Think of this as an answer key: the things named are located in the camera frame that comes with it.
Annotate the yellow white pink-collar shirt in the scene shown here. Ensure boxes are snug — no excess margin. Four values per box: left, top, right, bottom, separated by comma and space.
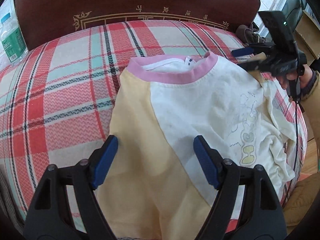
98, 52, 263, 239

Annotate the yellow right sleeve forearm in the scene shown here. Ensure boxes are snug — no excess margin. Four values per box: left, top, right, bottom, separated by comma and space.
299, 69, 320, 143

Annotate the person's right hand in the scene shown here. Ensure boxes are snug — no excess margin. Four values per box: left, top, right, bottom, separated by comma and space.
276, 64, 313, 90

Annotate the dark brown hooded jacket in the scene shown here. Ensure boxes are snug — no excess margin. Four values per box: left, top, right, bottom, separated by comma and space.
235, 22, 266, 45

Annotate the cardboard box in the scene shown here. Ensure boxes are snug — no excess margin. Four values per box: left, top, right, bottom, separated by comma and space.
294, 10, 320, 65

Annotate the cream white garment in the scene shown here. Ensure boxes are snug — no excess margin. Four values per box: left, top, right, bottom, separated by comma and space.
258, 80, 303, 202

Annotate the red plaid bed sheet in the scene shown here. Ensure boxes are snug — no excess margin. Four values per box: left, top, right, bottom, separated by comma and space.
1, 21, 307, 217

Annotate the green label water bottle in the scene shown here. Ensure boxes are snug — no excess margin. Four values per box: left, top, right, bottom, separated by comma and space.
1, 13, 28, 64

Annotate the dark brown wooden headboard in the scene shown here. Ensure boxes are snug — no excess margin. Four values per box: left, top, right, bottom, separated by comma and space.
14, 0, 260, 49

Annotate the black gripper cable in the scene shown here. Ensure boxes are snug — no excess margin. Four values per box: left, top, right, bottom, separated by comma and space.
281, 97, 301, 203

